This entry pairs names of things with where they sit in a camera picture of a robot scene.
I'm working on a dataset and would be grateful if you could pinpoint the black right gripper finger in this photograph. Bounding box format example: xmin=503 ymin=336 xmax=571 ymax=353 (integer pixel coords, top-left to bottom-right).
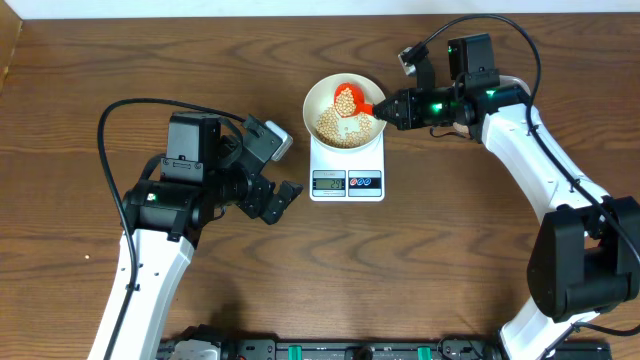
xmin=373 ymin=92 xmax=402 ymax=113
xmin=373 ymin=108 xmax=400 ymax=128

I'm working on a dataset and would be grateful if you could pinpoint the red plastic measuring scoop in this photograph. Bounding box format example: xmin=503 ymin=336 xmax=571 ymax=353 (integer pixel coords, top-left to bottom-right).
xmin=334 ymin=83 xmax=373 ymax=118

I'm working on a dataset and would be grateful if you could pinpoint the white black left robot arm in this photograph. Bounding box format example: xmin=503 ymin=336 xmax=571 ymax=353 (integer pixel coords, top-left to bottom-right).
xmin=89 ymin=112 xmax=303 ymax=359

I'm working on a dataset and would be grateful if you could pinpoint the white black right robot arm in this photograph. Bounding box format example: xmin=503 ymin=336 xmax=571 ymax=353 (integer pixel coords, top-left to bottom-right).
xmin=373 ymin=34 xmax=639 ymax=359

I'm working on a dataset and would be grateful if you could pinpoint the white digital kitchen scale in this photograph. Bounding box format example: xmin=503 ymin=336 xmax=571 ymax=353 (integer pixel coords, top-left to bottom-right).
xmin=309 ymin=134 xmax=385 ymax=202

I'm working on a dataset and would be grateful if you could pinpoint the white round bowl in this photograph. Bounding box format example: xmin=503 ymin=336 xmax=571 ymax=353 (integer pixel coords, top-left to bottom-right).
xmin=302 ymin=73 xmax=386 ymax=152

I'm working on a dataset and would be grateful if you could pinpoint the clear plastic soybean container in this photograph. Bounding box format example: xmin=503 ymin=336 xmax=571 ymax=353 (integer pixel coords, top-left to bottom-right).
xmin=453 ymin=75 xmax=531 ymax=139

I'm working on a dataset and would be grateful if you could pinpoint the brown cardboard box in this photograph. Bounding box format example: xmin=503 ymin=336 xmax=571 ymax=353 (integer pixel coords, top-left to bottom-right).
xmin=0 ymin=0 xmax=23 ymax=89

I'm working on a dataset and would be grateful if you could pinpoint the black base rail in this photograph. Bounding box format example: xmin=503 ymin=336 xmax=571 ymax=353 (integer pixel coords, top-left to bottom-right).
xmin=157 ymin=324 xmax=614 ymax=360

